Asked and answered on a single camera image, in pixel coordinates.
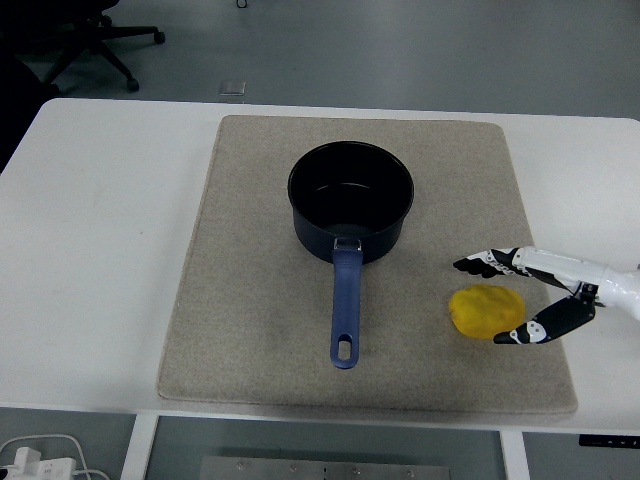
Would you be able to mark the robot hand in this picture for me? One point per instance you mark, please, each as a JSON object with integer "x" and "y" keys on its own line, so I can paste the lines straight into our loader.
{"x": 560, "y": 262}

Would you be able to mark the yellow potato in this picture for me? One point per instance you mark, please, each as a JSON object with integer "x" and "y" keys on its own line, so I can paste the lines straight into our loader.
{"x": 485, "y": 310}

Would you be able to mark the black table control panel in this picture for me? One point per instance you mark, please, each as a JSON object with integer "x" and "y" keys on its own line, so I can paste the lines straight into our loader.
{"x": 610, "y": 441}

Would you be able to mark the white table leg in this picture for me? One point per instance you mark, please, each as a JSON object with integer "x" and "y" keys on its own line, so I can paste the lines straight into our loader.
{"x": 515, "y": 457}
{"x": 137, "y": 450}

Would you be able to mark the beige table mat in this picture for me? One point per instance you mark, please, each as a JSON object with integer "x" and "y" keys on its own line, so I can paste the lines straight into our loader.
{"x": 250, "y": 300}

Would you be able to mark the grey metal plate with screws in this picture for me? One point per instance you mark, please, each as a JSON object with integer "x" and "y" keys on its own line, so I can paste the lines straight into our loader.
{"x": 325, "y": 470}

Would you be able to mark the silver floor socket plate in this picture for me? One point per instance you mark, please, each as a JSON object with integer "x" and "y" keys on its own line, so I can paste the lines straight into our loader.
{"x": 233, "y": 88}

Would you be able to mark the black office chair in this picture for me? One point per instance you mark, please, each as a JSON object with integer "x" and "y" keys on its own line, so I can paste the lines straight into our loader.
{"x": 125, "y": 33}

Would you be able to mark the white power strip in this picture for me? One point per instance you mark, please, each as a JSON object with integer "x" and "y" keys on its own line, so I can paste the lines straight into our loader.
{"x": 52, "y": 470}

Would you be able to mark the white plug adapter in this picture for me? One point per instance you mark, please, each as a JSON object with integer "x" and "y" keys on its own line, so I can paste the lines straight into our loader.
{"x": 26, "y": 457}

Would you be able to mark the person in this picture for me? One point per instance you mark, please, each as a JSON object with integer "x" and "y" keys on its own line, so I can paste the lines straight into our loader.
{"x": 15, "y": 100}

